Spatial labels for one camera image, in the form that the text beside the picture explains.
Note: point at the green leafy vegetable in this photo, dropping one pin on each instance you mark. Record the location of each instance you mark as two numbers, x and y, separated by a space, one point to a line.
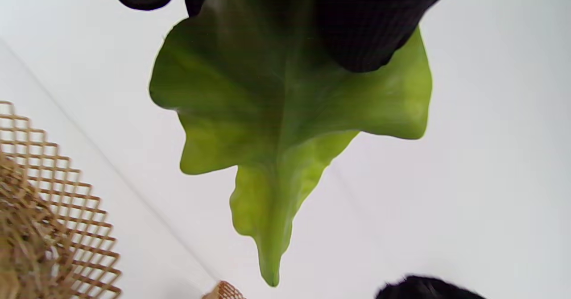
276 125

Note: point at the round wicker basket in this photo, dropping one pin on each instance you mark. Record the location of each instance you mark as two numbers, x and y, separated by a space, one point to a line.
40 218

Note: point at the person's right hand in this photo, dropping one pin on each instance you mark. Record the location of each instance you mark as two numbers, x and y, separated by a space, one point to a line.
424 289

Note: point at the oval wicker basket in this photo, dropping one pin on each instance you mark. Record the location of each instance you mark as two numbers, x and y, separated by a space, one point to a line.
224 291

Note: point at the person's left hand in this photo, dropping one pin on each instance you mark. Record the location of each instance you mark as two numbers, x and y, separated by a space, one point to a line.
370 22

